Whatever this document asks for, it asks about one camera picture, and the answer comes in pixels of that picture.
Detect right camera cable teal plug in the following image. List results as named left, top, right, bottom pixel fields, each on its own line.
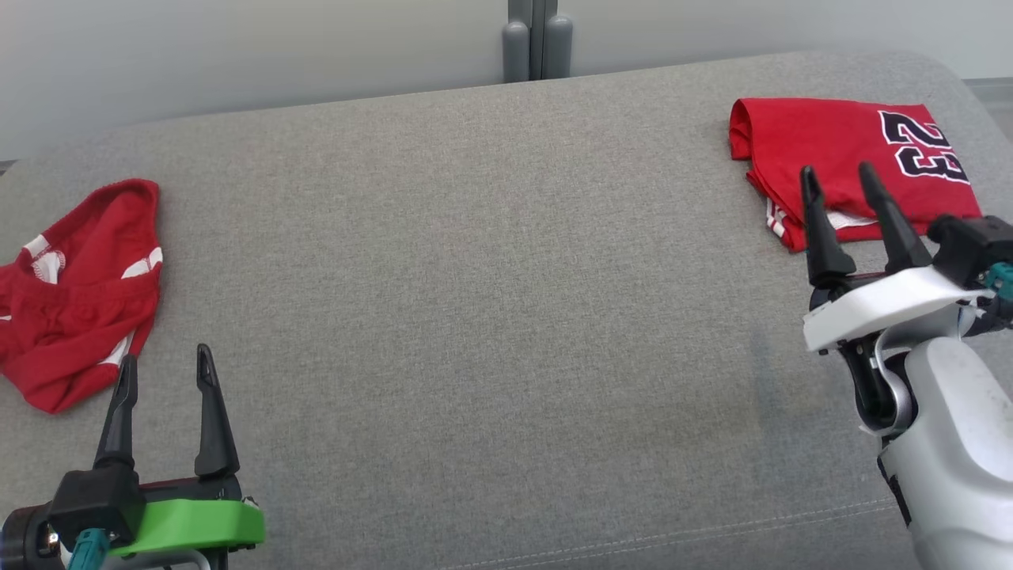
left=981, top=264, right=1013, bottom=333

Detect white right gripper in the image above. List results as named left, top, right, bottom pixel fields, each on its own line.
left=799, top=161, right=992, bottom=354

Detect red shorts with white stripes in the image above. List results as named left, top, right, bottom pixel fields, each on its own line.
left=0, top=179, right=165, bottom=415

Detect grey partition post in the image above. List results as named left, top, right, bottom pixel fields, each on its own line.
left=502, top=0, right=574, bottom=84

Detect red jersey shirt number 23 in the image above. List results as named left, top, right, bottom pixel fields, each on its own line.
left=728, top=97, right=985, bottom=253

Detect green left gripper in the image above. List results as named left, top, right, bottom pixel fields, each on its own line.
left=93, top=343, right=267, bottom=560

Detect grey fabric sofa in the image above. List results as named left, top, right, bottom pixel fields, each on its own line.
left=0, top=49, right=1013, bottom=570

